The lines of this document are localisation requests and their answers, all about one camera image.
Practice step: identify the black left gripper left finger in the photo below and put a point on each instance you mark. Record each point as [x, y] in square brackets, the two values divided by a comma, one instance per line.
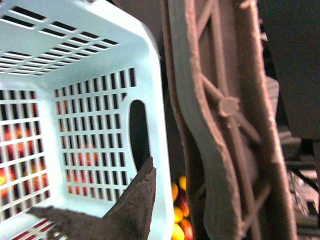
[73, 224]

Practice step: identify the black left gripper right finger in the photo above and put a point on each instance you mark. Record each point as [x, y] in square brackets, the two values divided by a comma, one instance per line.
[130, 217]

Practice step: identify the light blue plastic basket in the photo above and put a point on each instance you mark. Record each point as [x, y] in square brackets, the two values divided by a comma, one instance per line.
[78, 80]

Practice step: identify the brown basket handle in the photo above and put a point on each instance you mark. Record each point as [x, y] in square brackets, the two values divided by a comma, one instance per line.
[236, 179]

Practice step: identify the red mango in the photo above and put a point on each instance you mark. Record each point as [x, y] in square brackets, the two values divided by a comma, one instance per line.
[183, 204]
[187, 229]

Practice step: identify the yellow mango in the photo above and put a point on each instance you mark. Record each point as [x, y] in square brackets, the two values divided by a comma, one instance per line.
[178, 214]
[177, 232]

